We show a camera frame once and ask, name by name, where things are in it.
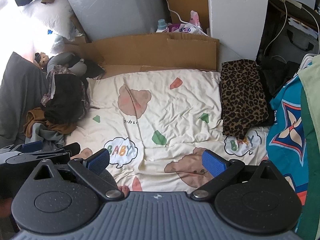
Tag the brown garment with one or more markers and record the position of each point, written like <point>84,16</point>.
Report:
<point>37,116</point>

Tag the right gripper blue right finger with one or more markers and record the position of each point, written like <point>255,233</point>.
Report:
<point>213,163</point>

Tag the grey mattress board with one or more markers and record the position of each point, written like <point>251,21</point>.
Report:
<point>110,18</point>

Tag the folded black garment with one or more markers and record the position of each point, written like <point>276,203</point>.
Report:
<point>271,76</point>

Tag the cream bear print bedsheet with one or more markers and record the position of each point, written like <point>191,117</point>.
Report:
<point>156,126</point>

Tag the green fabric item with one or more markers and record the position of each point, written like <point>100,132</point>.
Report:
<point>309,76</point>

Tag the blue denim garment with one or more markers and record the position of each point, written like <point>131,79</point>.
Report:
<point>50,139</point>

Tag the grey plush pillow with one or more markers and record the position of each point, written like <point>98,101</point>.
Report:
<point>69,60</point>

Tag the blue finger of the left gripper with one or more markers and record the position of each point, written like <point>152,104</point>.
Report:
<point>32,146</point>

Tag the floral patterned garment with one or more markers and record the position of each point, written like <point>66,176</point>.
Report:
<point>57,79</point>

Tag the teal printed garment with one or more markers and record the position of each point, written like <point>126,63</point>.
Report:
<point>286,142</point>

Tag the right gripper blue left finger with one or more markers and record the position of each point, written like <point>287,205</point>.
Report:
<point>97,162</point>

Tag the teddy bear toy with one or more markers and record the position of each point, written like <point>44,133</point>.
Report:
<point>42,59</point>

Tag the dark grey blanket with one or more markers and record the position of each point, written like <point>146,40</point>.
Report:
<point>22,88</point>

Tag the leopard print garment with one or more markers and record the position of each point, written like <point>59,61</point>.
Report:
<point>243,98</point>

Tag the blue detergent bottle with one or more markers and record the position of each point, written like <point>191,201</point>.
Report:
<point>161,26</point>

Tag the pink white packages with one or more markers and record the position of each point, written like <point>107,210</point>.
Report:
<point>191,27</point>

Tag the clear plastic bag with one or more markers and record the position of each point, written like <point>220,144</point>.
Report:
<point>57,42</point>

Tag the brown cardboard sheet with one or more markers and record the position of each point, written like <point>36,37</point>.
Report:
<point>148,52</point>

